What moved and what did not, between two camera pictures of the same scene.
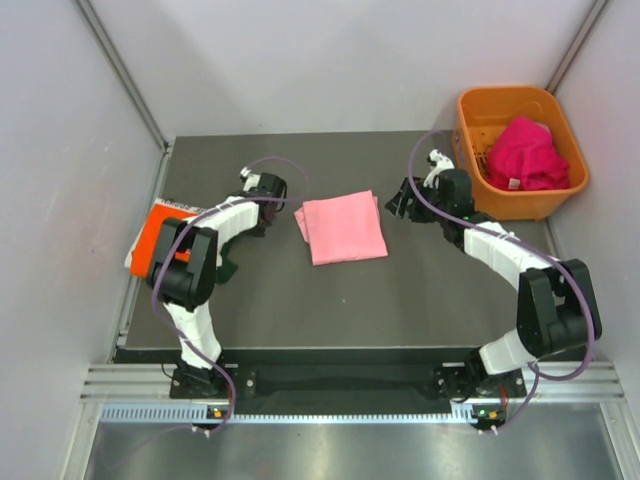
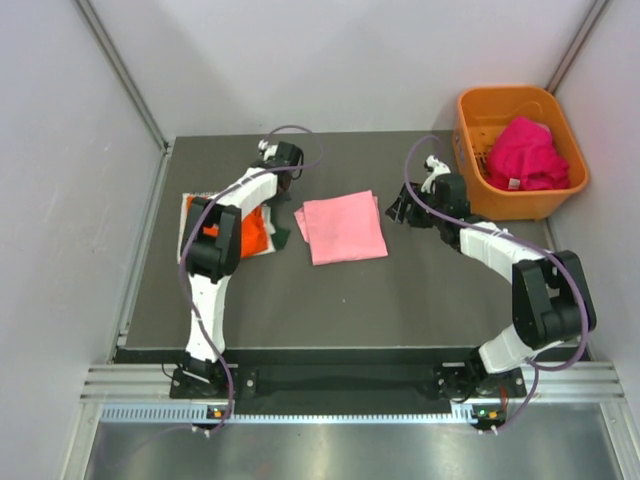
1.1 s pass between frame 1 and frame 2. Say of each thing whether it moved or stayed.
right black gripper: stayed
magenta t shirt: stayed
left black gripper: moved
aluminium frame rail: stayed
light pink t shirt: stayed
